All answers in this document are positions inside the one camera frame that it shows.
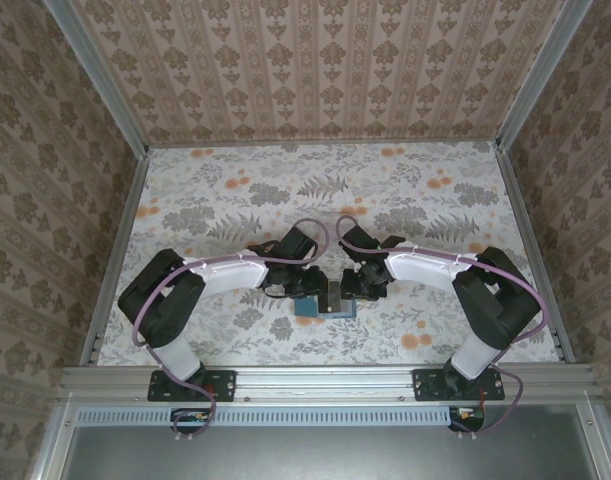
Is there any teal card holder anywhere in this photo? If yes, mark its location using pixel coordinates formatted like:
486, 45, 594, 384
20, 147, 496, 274
293, 295, 358, 320

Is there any grey metal panel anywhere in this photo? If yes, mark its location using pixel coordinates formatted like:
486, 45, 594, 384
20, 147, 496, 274
62, 403, 602, 480

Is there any black wiring connector box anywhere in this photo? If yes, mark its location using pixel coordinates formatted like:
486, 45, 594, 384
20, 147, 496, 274
170, 407, 212, 435
447, 405, 487, 434

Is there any long aluminium base rail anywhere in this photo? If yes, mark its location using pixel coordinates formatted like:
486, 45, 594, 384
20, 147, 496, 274
58, 363, 600, 402

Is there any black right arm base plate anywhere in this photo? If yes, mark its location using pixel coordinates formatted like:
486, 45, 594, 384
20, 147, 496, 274
412, 368, 506, 403

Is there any grey slotted cable duct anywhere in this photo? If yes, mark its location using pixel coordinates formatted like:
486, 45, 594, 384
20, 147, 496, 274
76, 405, 459, 427

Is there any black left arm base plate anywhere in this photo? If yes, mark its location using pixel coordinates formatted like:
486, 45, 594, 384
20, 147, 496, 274
147, 368, 238, 403

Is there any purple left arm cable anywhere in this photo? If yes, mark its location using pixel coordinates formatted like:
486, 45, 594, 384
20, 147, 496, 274
133, 219, 330, 444

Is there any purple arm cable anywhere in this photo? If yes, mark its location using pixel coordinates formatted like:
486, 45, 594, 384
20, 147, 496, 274
336, 214, 545, 441
133, 219, 330, 444

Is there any aluminium side rail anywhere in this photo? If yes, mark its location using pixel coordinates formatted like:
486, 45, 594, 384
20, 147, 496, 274
78, 148, 152, 369
495, 148, 576, 365

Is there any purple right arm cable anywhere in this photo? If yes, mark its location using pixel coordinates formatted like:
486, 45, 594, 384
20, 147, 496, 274
336, 214, 545, 441

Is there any aluminium frame post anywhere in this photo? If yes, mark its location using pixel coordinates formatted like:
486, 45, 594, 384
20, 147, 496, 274
495, 0, 595, 154
42, 0, 152, 160

